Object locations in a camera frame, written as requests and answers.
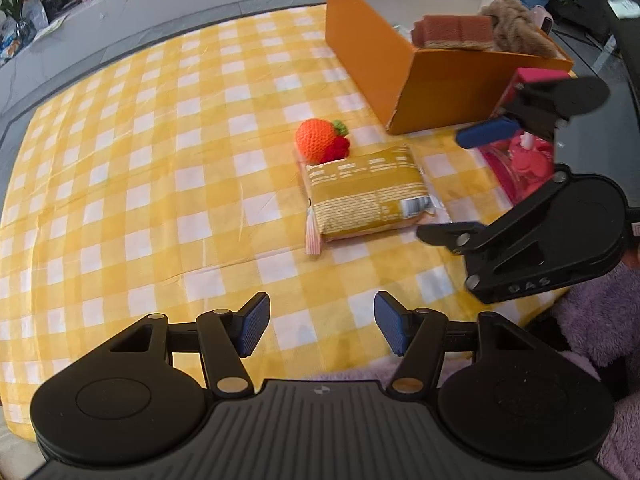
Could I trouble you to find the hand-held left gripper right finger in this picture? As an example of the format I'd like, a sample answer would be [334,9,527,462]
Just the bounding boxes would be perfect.
[374,290,541,395]

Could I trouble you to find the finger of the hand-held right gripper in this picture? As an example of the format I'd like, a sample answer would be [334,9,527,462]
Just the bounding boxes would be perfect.
[416,167,576,305]
[456,82,561,150]

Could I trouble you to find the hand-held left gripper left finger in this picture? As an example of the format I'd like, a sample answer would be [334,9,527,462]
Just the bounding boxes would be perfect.
[107,292,271,396]

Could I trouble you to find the orange cardboard box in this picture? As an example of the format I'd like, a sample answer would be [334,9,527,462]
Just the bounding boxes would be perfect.
[325,0,575,136]

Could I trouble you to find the brown wafer sponge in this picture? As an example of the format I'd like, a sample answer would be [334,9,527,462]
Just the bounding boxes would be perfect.
[411,14,497,52]

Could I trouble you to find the beige rope knot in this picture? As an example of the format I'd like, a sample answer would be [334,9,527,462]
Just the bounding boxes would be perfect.
[477,0,567,59]

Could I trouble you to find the yellow packet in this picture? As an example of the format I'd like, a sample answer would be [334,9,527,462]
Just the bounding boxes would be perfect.
[298,144,444,257]

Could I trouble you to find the crochet orange fruit toy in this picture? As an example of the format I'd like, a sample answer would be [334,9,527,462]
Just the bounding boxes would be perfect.
[294,118,351,166]

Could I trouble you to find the red flat pad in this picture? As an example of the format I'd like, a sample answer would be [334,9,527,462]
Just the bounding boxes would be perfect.
[479,67,571,207]

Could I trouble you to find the pink flower toy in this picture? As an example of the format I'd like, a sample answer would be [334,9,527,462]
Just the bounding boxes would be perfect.
[507,132,557,197]

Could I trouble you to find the pink space heater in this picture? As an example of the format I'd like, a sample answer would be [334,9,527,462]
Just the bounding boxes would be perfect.
[530,5,554,36]

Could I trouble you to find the yellow checked cloth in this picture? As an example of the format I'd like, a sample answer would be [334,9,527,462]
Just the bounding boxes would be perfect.
[0,2,568,428]

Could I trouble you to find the person's purple fleece clothing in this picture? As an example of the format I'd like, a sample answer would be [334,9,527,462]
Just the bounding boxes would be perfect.
[307,355,640,480]

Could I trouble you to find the white television console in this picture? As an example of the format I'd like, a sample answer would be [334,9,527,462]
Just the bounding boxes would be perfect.
[0,0,431,111]

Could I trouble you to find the paper booklet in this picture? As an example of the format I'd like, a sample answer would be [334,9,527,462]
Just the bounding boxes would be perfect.
[34,15,69,39]

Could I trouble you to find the snack bags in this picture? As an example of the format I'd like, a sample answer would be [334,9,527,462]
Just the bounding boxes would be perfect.
[0,30,24,62]

